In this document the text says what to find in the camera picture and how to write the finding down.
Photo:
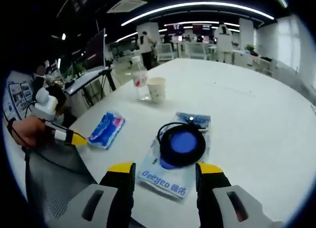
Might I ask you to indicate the ceiling air conditioner unit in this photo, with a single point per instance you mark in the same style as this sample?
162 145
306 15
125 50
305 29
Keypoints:
126 5

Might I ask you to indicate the white office chair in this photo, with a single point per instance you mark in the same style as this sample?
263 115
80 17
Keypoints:
166 52
199 50

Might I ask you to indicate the wall poster boards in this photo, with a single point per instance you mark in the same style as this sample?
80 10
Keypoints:
18 97

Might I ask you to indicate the pale blue wet wipes packet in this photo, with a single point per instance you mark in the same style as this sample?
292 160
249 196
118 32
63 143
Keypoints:
163 181

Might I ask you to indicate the person's white garment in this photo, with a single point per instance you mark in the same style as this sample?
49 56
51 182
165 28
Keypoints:
13 163

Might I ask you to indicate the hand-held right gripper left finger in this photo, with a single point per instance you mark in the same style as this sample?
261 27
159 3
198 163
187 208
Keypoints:
81 205

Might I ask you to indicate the potted green plant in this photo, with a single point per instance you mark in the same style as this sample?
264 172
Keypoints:
249 48

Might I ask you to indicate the person's left hand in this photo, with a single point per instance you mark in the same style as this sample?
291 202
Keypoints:
32 131

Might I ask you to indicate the white side desk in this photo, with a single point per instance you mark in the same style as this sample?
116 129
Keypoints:
84 80

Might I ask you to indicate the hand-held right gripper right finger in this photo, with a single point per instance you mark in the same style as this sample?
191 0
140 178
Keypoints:
237 208

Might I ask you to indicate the large dark display screen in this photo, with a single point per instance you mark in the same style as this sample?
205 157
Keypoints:
95 50

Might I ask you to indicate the long ceiling strip light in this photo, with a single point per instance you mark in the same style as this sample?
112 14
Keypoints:
197 5

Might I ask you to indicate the white paper cup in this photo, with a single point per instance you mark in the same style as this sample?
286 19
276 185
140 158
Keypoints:
156 89

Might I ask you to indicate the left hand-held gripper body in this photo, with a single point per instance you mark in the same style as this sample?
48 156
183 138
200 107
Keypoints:
44 104

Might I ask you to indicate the blue tissue packet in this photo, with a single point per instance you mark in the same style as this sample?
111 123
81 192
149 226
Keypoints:
106 130

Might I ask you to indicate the clear plastic water bottle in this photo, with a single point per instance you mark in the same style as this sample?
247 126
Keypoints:
141 82

